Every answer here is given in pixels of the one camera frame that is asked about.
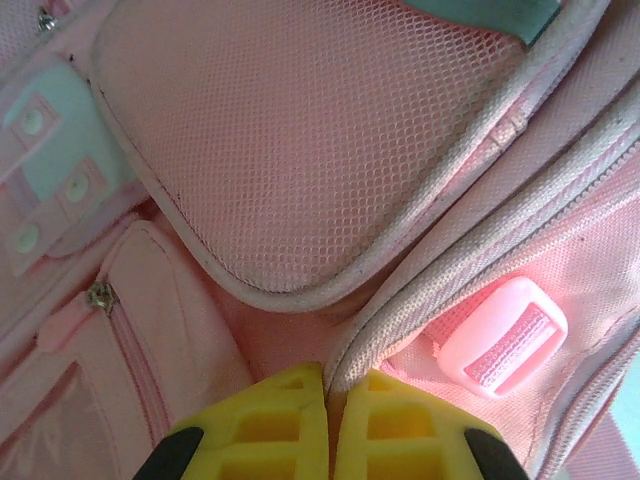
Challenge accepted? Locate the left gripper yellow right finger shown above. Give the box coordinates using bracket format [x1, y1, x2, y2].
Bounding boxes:
[333, 369, 532, 480]

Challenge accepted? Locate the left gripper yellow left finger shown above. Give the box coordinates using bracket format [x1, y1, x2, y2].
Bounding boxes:
[134, 360, 330, 480]

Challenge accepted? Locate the pink school backpack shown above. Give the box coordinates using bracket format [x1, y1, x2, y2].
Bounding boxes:
[0, 0, 640, 480]

